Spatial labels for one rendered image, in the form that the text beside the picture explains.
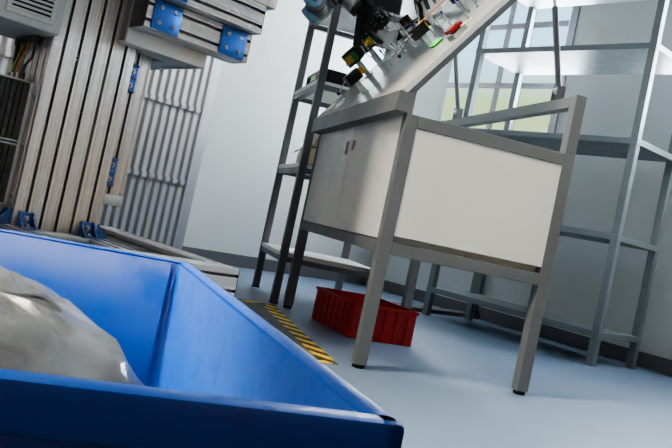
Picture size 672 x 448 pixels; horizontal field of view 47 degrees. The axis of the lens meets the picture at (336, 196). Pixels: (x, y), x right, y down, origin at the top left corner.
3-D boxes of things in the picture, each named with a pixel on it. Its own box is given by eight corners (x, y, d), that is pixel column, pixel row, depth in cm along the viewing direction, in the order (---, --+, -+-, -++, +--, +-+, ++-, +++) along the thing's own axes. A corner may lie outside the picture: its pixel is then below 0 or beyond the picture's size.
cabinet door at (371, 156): (374, 237, 239) (400, 114, 241) (331, 226, 292) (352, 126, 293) (382, 238, 240) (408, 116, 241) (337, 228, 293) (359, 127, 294)
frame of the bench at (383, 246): (353, 367, 234) (407, 112, 237) (282, 306, 348) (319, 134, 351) (526, 396, 249) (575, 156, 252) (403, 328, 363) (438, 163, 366)
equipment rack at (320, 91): (268, 302, 350) (352, -88, 357) (249, 285, 409) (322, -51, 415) (371, 321, 363) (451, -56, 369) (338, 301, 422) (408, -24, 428)
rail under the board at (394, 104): (395, 109, 236) (399, 89, 236) (310, 132, 350) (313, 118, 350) (412, 113, 237) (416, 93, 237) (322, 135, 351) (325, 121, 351)
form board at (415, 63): (318, 121, 351) (316, 118, 350) (473, -17, 369) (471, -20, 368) (406, 92, 237) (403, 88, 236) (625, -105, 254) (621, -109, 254)
